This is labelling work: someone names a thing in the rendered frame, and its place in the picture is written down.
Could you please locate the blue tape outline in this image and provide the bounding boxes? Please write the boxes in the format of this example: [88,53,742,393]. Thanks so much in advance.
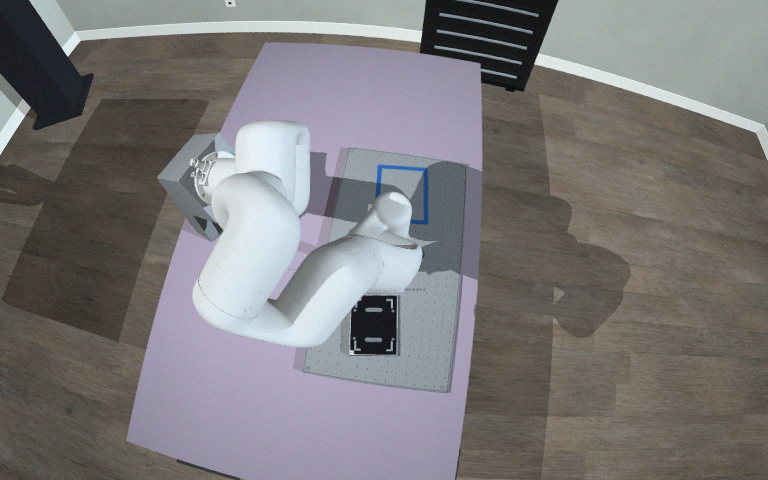
[375,165,428,225]

